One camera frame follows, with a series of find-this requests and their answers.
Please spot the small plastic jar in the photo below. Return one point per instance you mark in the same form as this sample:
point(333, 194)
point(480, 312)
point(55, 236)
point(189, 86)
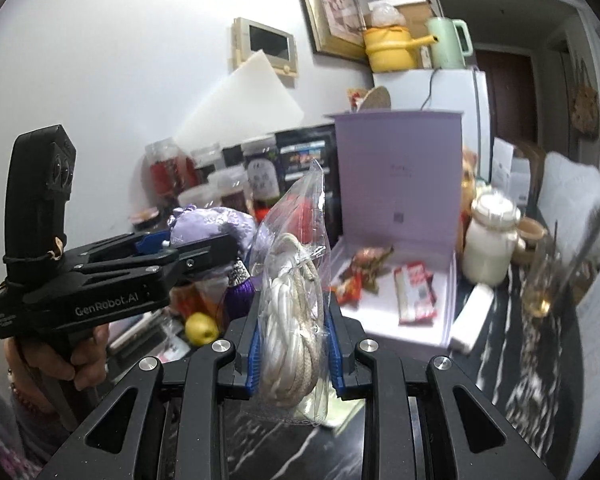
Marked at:
point(227, 187)

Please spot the round woven trivet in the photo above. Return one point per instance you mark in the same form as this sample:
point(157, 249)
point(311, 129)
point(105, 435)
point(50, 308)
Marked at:
point(377, 99)

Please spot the black printed box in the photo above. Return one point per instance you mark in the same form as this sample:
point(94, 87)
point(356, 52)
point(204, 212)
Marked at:
point(300, 152)

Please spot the woven wall hanging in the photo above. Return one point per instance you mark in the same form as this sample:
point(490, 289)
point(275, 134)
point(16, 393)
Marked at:
point(586, 110)

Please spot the purple sachet with tassel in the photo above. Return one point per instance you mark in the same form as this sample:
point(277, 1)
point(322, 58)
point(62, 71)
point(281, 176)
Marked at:
point(205, 225)

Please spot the white ceramic jar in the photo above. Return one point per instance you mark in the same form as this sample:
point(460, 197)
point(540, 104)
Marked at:
point(487, 245)

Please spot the green brown candy packet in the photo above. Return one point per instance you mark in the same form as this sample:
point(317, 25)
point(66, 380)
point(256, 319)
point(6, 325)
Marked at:
point(372, 257)

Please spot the person's left forearm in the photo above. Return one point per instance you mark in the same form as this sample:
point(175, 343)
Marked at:
point(20, 435)

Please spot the red candy packet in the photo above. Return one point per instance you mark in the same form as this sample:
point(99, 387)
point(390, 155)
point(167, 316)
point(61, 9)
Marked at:
point(347, 294)

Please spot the framed picture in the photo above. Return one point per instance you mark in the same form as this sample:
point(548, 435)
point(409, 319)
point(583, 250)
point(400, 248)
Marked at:
point(330, 5)

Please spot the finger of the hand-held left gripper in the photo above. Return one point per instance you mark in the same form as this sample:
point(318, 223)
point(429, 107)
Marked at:
point(150, 244)
point(200, 258)

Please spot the purple gift box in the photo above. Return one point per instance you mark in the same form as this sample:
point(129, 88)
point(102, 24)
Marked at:
point(395, 160)

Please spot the cardboard box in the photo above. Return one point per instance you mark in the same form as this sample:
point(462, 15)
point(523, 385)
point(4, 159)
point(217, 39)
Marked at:
point(417, 12)

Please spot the clear drinking glass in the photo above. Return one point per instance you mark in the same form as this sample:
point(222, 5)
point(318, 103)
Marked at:
point(540, 290)

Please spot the small yellow fruit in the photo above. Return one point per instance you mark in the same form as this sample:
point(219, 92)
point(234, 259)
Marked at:
point(202, 329)

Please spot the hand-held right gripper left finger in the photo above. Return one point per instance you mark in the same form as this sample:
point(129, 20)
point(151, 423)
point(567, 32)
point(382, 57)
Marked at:
point(252, 360)

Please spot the white cutting board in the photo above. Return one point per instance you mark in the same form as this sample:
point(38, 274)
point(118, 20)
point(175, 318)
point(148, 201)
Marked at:
point(250, 100)

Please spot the white refrigerator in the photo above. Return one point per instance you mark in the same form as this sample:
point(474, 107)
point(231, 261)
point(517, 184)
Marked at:
point(405, 90)

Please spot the red white snack packet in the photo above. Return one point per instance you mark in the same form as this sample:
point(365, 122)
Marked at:
point(415, 292)

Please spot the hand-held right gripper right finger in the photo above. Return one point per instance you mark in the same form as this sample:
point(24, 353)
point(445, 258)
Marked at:
point(336, 360)

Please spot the plastic jar red contents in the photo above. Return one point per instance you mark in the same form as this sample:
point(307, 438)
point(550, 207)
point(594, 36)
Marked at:
point(170, 172)

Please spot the white quilted cushion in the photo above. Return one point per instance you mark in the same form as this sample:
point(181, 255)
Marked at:
point(572, 200)

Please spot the yellow enamel pot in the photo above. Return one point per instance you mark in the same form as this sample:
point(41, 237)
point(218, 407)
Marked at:
point(392, 50)

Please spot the wooden cup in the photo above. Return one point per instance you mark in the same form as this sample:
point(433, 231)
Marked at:
point(530, 237)

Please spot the clear plastic bag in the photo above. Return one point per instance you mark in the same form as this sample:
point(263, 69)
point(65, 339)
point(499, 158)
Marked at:
point(386, 15)

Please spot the green electric kettle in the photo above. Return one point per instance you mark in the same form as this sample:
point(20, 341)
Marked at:
point(445, 45)

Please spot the person's left hand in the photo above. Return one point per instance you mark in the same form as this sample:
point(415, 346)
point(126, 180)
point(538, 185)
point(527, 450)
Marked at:
point(87, 355)

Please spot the white paper box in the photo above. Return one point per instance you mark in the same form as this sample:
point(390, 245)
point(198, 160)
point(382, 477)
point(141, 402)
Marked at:
point(507, 165)

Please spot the wall intercom panel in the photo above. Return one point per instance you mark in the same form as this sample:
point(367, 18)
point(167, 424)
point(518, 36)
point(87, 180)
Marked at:
point(265, 42)

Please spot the orange printed paper bag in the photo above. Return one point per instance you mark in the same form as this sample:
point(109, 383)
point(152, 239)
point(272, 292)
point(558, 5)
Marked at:
point(472, 185)

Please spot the brown door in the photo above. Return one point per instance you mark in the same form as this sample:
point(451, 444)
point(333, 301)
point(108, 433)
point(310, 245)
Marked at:
point(507, 100)

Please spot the white tissue pack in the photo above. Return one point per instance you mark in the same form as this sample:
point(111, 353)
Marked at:
point(472, 317)

